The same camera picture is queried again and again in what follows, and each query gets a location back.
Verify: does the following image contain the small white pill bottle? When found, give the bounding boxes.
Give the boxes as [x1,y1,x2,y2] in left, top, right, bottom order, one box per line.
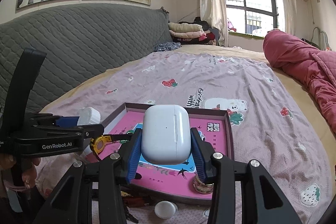
[154,201,178,219]

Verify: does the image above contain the yellow black wristwatch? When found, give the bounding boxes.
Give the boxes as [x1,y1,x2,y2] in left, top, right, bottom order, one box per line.
[89,133,133,161]

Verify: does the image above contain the dark patterned cloth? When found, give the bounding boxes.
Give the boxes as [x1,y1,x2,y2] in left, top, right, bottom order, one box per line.
[154,42,182,52]

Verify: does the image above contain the pink blue book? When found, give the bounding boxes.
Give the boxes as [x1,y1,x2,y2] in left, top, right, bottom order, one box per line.
[102,109,234,205]

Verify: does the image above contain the brass metal fitting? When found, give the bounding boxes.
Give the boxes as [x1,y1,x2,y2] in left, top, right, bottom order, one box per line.
[192,173,214,194]

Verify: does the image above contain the black key bundle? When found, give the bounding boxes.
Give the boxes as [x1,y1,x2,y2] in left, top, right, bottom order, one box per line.
[123,205,139,224]

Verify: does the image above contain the white earbuds case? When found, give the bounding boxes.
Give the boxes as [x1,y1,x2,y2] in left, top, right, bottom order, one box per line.
[141,105,191,165]

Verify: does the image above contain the large white jar lid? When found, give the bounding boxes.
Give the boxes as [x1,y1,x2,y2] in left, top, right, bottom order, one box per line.
[77,107,101,126]

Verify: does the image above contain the folded clothes stack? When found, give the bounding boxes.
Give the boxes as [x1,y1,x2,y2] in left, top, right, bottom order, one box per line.
[168,17,220,46]

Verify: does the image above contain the window with dark frame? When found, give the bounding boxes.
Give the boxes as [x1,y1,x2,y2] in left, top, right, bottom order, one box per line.
[226,0,278,37]

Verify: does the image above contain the red quilted comforter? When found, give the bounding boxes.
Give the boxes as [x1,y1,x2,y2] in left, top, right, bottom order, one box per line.
[262,30,335,131]

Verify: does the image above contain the grey quilted headboard cover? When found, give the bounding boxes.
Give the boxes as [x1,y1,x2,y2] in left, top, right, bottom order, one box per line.
[1,3,171,112]

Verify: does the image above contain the pink patterned bed sheet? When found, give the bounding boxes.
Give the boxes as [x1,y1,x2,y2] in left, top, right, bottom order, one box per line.
[46,52,332,223]

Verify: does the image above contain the person's left hand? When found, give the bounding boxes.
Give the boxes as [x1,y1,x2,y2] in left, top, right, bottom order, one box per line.
[1,154,41,198]

